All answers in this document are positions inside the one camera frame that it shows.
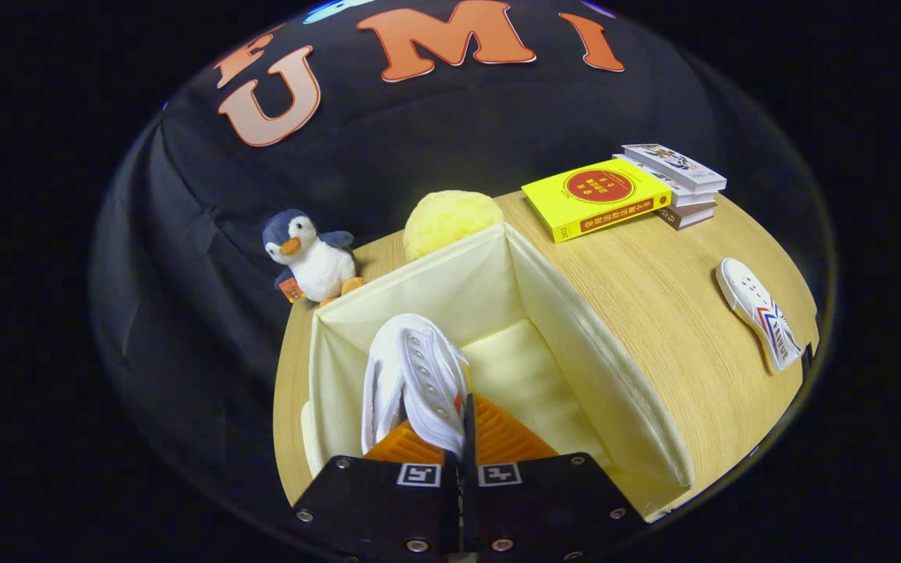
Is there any white canvas shoe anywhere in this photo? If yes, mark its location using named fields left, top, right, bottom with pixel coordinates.
left=715, top=257, right=805, bottom=374
left=361, top=314, right=471, bottom=461

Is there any beige fabric storage box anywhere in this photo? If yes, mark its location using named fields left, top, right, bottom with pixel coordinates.
left=300, top=222, right=695, bottom=523

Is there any yellow round plush toy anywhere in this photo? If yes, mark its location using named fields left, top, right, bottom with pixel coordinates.
left=403, top=190, right=504, bottom=263

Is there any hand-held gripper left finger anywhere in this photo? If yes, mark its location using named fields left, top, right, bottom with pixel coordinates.
left=293, top=418, right=463, bottom=563

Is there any brown spine book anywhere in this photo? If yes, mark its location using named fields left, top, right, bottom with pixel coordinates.
left=654, top=203, right=716, bottom=231

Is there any penguin plush toy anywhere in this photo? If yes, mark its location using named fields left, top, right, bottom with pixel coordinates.
left=262, top=209, right=366, bottom=306

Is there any yellow book with red circle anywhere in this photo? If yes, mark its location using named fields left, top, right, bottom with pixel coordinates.
left=521, top=159, right=673, bottom=244

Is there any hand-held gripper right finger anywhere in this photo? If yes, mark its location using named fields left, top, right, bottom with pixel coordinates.
left=462, top=393, right=647, bottom=563

